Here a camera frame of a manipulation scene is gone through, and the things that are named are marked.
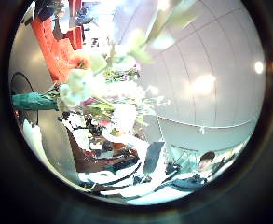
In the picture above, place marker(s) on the flower bouquet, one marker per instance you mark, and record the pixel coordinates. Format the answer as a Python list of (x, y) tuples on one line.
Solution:
[(80, 84)]

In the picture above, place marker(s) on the grey blue panel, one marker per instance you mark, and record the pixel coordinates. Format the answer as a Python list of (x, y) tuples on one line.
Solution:
[(154, 157)]

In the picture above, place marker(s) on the brown wooden desk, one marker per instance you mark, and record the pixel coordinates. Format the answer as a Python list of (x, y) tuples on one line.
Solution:
[(89, 160)]

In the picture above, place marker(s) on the seated person with dark hair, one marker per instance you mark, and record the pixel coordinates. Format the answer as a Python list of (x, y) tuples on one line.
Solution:
[(192, 180)]

